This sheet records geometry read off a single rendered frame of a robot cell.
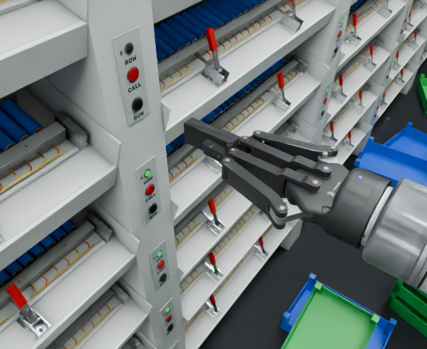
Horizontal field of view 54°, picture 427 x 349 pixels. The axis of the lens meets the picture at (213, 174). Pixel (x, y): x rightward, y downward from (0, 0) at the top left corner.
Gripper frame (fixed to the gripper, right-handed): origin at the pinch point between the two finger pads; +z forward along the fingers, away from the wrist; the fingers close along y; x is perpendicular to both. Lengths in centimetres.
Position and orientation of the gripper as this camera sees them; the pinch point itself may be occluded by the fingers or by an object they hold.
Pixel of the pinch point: (210, 140)
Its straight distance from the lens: 49.9
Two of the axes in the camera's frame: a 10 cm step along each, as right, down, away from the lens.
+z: -8.0, -4.0, 4.4
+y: 6.0, -5.4, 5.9
